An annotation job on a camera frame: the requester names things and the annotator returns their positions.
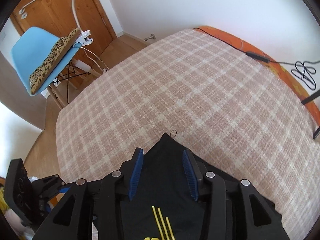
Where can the white power strip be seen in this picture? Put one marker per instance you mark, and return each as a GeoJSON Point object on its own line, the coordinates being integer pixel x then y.
{"type": "Point", "coordinates": [83, 66]}

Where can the metal door stop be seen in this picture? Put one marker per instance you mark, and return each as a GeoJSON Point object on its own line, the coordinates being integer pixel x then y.
{"type": "Point", "coordinates": [151, 37]}

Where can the pink plaid bed cover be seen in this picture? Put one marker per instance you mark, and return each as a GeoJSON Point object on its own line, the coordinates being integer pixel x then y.
{"type": "Point", "coordinates": [229, 109]}

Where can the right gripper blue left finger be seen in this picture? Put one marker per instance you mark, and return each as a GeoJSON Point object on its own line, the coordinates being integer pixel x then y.
{"type": "Point", "coordinates": [136, 164]}

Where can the black sport pants yellow print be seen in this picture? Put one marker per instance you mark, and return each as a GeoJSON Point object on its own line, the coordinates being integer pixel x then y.
{"type": "Point", "coordinates": [163, 207]}

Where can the blue plastic chair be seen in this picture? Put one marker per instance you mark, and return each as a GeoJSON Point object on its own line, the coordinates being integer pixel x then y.
{"type": "Point", "coordinates": [30, 51]}

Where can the orange bed sheet edge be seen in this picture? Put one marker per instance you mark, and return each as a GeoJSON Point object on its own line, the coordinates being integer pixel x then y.
{"type": "Point", "coordinates": [277, 69]}

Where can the wooden door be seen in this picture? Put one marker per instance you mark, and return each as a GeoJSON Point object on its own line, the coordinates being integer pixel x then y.
{"type": "Point", "coordinates": [56, 17]}

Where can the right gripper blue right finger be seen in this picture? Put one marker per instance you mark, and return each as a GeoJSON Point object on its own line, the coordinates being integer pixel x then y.
{"type": "Point", "coordinates": [192, 173]}

